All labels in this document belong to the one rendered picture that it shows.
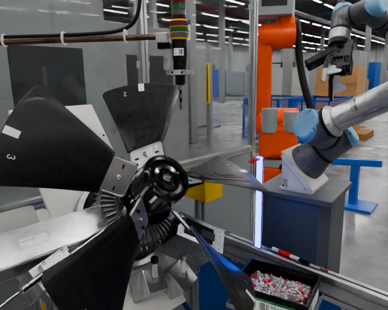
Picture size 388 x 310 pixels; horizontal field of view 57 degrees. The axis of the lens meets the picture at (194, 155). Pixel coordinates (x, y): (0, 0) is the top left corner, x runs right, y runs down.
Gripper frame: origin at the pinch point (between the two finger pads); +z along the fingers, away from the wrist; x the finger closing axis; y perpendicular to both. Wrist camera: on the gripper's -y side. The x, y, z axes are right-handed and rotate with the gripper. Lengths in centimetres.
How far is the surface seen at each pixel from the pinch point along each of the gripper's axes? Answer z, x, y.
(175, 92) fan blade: 20, -42, -32
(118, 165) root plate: 48, -58, -30
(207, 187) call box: 39, -3, -37
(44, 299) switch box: 86, -39, -63
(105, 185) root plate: 53, -58, -33
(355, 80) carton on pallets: -362, 631, -90
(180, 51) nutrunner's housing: 19, -58, -21
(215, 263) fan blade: 64, -44, -8
